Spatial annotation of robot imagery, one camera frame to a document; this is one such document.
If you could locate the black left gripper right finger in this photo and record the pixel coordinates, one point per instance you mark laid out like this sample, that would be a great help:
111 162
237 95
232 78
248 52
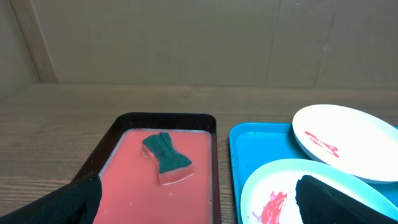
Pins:
320 203

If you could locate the light blue plate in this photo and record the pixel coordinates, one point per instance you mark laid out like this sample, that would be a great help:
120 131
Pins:
268 195

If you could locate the dark tray with red liquid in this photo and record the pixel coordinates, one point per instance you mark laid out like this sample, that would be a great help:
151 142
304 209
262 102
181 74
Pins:
131 192

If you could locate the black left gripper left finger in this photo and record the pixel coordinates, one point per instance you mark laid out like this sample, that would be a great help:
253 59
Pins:
74 203

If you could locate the green and pink sponge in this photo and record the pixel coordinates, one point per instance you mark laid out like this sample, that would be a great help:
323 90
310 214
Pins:
172 166

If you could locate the teal plastic tray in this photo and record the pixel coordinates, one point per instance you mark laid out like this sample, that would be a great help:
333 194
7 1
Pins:
255 144

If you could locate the white plate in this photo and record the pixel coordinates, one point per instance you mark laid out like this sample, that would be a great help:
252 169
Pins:
349 140

